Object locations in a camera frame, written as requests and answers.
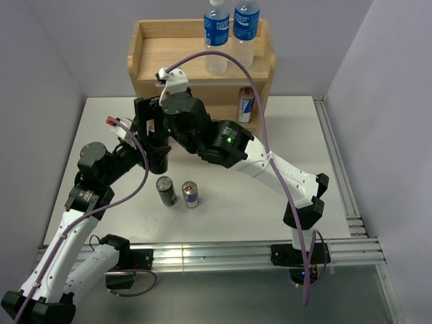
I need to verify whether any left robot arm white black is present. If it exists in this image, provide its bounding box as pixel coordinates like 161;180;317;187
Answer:
1;135;149;323

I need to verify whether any wooden two-tier shelf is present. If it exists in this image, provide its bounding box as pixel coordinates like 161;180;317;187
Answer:
128;19;276;121

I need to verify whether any Pocari Sweat bottle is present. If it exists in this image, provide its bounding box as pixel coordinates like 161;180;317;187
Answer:
232;0;260;68
204;0;230;75

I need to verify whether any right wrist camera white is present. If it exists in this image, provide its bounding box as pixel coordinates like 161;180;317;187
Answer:
155;67;189;105

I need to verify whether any black gold can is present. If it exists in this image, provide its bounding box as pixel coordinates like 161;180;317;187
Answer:
156;175;177;207
146;143;171;174

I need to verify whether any aluminium mounting rail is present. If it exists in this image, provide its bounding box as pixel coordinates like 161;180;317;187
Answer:
130;238;386;273

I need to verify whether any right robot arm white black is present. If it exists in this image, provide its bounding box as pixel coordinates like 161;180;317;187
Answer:
133;90;329;263

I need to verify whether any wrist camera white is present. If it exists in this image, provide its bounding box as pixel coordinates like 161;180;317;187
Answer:
155;67;189;105
106;116;134;146

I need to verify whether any aluminium side rail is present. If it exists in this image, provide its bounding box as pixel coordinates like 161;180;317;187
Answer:
313;96;369;238

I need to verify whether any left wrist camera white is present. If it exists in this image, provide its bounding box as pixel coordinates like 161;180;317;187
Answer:
106;116;134;146

